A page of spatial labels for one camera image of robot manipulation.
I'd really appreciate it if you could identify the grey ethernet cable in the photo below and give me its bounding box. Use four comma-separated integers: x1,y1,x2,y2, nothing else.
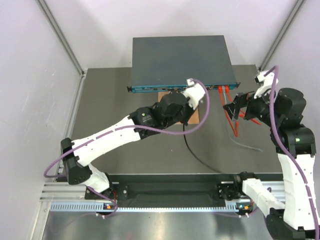
221,85,265,153

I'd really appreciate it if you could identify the slotted cable duct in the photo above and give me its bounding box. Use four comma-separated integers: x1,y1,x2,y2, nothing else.
49,198,253,213

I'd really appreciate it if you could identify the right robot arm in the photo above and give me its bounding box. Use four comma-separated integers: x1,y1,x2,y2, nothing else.
223,88,320,240

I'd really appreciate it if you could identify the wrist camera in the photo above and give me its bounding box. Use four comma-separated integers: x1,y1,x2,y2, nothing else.
253,71,275,99
182,78,206,110

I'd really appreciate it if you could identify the wooden board stand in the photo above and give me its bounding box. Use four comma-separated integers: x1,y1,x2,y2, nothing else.
157,91,200,125

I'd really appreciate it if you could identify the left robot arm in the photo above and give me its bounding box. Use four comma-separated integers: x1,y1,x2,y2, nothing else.
60,90,204,199

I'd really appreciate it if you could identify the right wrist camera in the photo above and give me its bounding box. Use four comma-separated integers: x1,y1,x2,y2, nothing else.
253,71,275,99

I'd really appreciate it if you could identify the teal network switch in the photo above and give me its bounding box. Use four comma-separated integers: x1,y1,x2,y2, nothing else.
127,35,240,93

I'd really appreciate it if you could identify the black ethernet cable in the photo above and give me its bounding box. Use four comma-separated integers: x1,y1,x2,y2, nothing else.
182,122,222,174

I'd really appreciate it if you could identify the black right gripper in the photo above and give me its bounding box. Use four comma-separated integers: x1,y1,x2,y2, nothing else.
223,84,282,127

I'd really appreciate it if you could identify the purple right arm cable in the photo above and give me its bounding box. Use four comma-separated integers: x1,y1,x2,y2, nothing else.
263,65,320,240

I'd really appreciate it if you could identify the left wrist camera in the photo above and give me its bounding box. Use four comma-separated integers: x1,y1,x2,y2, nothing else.
182,78,206,110

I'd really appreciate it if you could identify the red ethernet cable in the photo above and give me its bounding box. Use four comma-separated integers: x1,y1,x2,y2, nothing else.
217,85,240,138
224,85,261,125

